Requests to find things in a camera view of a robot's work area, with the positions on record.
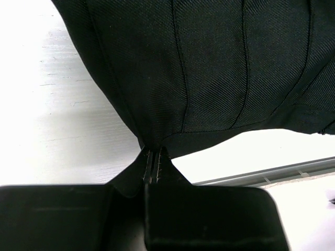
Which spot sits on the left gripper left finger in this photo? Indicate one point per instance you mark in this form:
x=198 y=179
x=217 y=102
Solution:
x=76 y=217

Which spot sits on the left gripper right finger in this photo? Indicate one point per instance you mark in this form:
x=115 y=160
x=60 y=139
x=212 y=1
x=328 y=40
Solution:
x=181 y=216

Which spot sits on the black pleated skirt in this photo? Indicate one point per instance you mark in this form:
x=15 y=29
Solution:
x=188 y=75

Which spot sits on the aluminium table rail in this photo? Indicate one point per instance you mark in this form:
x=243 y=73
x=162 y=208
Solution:
x=274 y=175

